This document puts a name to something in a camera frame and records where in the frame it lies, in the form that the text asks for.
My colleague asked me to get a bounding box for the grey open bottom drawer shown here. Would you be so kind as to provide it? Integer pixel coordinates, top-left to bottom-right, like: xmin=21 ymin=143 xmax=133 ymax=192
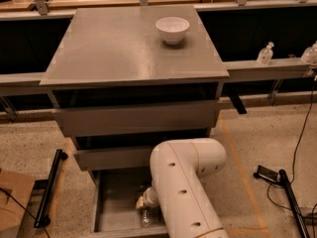
xmin=92 ymin=167 xmax=169 ymax=238

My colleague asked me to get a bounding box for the black small device on floor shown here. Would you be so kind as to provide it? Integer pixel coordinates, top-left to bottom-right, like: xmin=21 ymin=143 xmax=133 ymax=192
xmin=254 ymin=166 xmax=278 ymax=183

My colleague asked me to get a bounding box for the grey metal rail frame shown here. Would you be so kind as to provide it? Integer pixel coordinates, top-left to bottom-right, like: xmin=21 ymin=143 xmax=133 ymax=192
xmin=0 ymin=0 xmax=317 ymax=94

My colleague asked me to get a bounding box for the grey top drawer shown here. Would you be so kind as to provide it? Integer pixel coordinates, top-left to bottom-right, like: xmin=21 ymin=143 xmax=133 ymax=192
xmin=53 ymin=100 xmax=219 ymax=137

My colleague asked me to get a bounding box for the black bar stand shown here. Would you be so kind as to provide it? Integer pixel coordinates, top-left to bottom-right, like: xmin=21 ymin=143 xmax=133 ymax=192
xmin=278 ymin=170 xmax=310 ymax=238
xmin=34 ymin=149 xmax=68 ymax=228

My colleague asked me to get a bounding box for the black bar stand right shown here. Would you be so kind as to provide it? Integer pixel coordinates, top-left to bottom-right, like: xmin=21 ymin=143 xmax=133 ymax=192
xmin=278 ymin=170 xmax=310 ymax=238

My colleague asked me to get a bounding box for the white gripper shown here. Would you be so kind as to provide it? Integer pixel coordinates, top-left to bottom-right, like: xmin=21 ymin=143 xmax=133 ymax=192
xmin=136 ymin=186 xmax=159 ymax=210

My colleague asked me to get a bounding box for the black cable left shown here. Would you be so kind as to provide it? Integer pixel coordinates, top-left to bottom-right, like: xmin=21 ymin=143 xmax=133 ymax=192
xmin=0 ymin=186 xmax=53 ymax=238

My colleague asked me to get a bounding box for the clear plastic water bottle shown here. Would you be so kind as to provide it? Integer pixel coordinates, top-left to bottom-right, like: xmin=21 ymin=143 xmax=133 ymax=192
xmin=141 ymin=208 xmax=153 ymax=227

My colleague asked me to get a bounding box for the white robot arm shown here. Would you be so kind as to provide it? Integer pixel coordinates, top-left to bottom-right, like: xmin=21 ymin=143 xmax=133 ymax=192
xmin=136 ymin=138 xmax=229 ymax=238

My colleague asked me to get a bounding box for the black bar stand left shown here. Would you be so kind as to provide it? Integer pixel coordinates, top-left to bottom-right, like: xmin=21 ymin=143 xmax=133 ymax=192
xmin=34 ymin=149 xmax=68 ymax=228

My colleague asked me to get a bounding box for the brown cardboard box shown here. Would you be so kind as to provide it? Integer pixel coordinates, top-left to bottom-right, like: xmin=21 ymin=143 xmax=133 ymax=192
xmin=0 ymin=170 xmax=35 ymax=238

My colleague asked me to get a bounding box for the black cable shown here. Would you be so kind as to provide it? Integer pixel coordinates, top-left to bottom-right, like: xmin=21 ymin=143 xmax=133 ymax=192
xmin=0 ymin=186 xmax=53 ymax=238
xmin=265 ymin=79 xmax=317 ymax=223

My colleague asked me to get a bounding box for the white ceramic bowl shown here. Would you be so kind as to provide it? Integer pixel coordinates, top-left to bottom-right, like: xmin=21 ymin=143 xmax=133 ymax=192
xmin=156 ymin=17 xmax=190 ymax=45

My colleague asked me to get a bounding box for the grey middle drawer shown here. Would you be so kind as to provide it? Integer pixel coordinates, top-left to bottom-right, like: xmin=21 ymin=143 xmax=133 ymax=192
xmin=72 ymin=141 xmax=212 ymax=172

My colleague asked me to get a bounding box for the grey drawer cabinet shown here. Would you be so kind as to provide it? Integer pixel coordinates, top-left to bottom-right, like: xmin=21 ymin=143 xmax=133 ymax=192
xmin=39 ymin=5 xmax=230 ymax=183

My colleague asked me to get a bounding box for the black cable right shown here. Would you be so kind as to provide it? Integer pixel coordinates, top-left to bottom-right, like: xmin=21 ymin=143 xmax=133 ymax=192
xmin=265 ymin=79 xmax=317 ymax=223

